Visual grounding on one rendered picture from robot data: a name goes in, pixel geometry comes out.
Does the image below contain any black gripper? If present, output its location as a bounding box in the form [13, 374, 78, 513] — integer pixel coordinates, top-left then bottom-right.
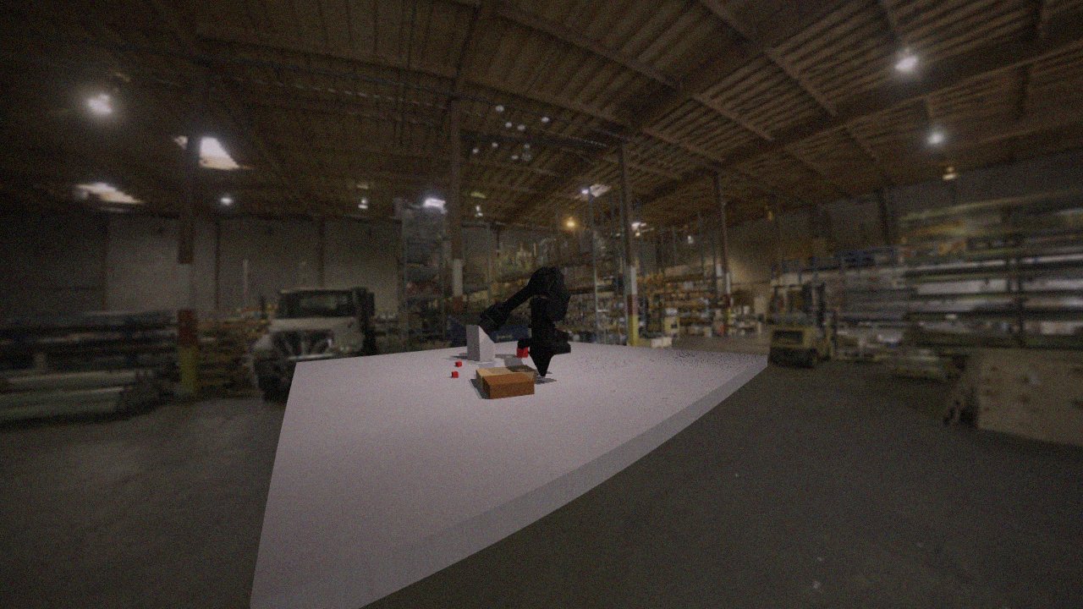
[517, 321, 571, 376]

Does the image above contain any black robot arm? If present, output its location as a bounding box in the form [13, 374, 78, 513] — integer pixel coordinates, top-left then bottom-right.
[477, 265, 571, 344]

